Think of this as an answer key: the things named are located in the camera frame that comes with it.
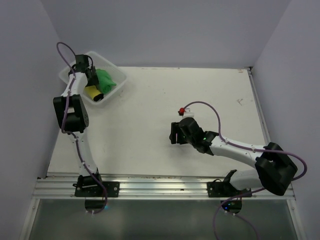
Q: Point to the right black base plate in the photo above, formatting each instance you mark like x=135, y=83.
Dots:
x=221, y=189

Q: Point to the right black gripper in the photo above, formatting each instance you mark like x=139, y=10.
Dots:
x=175, y=129

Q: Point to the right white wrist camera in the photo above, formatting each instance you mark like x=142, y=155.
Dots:
x=185, y=112

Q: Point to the yellow microfiber towel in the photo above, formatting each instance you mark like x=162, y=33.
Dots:
x=94, y=93

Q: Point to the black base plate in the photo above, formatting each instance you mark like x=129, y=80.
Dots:
x=87, y=187
x=221, y=189

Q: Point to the green microfiber towel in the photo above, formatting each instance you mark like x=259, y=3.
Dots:
x=106, y=83

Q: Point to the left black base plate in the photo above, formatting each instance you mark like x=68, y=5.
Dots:
x=87, y=187

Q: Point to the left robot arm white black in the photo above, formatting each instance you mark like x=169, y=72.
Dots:
x=72, y=115

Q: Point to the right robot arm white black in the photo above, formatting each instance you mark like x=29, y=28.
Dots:
x=270, y=168

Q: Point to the aluminium mounting rail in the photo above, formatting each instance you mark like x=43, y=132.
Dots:
x=131, y=187

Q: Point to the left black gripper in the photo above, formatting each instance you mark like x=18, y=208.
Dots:
x=94, y=80

